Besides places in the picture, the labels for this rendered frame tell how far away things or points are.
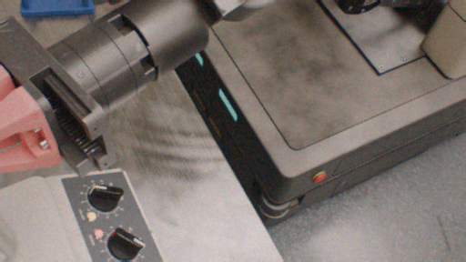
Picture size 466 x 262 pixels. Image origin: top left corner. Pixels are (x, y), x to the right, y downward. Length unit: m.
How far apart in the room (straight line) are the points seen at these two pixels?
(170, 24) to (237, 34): 0.91
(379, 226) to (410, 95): 0.41
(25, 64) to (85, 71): 0.03
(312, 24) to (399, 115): 0.32
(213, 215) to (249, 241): 0.05
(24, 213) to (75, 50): 0.21
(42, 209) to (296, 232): 0.99
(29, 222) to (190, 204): 0.18
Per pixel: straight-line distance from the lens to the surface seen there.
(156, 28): 0.34
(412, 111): 1.24
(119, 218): 0.53
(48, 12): 0.75
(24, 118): 0.30
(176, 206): 0.57
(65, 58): 0.33
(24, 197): 0.50
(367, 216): 1.48
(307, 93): 1.17
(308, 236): 1.40
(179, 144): 0.61
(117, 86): 0.33
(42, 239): 0.48
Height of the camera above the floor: 1.28
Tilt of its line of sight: 58 degrees down
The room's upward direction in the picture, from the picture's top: 10 degrees clockwise
